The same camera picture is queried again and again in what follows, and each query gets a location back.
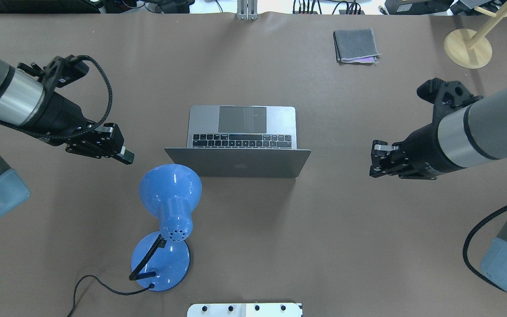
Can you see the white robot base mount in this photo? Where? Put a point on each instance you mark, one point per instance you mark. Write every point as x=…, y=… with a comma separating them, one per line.
x=263, y=309

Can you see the blue desk lamp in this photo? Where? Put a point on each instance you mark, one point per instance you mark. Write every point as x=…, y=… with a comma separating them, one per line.
x=161, y=259

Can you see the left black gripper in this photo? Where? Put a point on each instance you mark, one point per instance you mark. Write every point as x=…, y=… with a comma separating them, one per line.
x=61, y=115

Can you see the folded grey cloth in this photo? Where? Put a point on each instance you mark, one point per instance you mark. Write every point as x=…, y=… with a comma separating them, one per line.
x=355, y=46

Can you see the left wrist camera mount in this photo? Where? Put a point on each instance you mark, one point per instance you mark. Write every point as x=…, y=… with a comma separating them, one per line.
x=60, y=72

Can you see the grey laptop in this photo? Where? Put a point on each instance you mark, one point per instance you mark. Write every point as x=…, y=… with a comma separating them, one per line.
x=241, y=141

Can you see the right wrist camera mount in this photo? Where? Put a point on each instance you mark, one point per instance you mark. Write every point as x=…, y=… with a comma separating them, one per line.
x=446, y=96

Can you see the wooden stand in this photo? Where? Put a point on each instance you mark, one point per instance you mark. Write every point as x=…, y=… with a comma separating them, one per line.
x=469, y=48

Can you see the metal bracket at table edge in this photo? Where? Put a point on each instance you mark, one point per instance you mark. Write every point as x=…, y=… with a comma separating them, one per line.
x=247, y=10

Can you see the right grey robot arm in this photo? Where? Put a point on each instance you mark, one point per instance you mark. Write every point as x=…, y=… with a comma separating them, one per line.
x=465, y=131

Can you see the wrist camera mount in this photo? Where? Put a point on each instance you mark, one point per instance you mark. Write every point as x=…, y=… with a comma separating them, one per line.
x=60, y=72
x=446, y=96

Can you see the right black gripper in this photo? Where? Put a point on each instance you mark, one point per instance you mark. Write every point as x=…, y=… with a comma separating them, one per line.
x=421, y=149

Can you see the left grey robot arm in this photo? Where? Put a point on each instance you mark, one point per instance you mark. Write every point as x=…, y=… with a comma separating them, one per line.
x=30, y=104

